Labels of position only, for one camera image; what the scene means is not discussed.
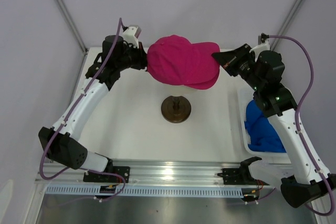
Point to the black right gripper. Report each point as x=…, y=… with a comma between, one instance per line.
x=230, y=60

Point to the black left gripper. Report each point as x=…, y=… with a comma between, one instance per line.
x=142, y=56

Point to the magenta baseball cap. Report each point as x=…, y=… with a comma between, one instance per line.
x=204, y=85

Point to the brown wooden round stand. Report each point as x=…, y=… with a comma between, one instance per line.
x=176, y=109

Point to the blue cap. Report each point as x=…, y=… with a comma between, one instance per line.
x=263, y=137

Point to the cream mannequin head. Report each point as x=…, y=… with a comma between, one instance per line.
x=182, y=90

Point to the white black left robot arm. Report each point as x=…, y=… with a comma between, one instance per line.
x=60, y=142

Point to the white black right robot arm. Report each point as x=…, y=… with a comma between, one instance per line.
x=310, y=178

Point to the white plastic perforated basket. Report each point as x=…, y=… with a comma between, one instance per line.
x=245, y=95

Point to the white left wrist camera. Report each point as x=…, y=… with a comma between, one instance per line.
x=132, y=33

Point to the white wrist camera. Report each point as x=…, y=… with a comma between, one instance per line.
x=132, y=33
x=263, y=44

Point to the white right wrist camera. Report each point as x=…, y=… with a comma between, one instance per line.
x=263, y=44

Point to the left aluminium frame post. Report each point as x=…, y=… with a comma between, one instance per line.
x=64, y=11

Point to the aluminium frame post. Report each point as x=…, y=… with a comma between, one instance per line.
x=64, y=11
x=289, y=17

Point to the aluminium mounting rail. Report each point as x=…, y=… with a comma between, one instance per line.
x=150, y=173

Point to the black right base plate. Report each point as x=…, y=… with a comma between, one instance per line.
x=233, y=176

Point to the right aluminium frame post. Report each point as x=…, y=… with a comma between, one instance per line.
x=289, y=17

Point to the white slotted cable duct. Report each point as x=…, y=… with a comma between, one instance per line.
x=151, y=191

